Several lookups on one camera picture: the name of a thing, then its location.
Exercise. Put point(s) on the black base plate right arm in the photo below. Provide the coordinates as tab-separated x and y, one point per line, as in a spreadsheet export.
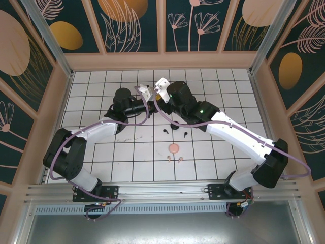
215	189

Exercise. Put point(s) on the aluminium mounting rail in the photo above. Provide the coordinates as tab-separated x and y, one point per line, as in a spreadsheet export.
162	189

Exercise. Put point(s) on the yellow power connector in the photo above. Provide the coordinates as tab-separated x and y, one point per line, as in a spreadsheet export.
241	204
102	204

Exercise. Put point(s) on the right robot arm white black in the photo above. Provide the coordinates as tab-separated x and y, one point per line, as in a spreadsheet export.
241	137

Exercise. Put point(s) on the black round charging case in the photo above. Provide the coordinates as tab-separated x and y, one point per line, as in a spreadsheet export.
173	126

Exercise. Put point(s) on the black base plate left arm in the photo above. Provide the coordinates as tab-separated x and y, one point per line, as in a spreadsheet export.
111	193

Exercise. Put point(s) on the pink round charging case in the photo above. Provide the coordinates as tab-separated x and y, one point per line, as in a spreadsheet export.
174	148

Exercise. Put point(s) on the aluminium frame post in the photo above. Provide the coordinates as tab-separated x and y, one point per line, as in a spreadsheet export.
273	35
48	38

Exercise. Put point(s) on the black earbud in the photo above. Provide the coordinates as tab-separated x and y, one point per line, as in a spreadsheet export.
165	131
185	134

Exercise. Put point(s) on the small pink stem earbud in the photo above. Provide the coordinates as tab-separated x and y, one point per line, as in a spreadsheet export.
168	158
180	159

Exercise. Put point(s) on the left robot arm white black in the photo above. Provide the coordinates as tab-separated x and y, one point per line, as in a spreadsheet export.
99	129

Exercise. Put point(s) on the grey metal sheet panel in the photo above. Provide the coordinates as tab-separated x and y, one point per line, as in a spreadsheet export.
162	228

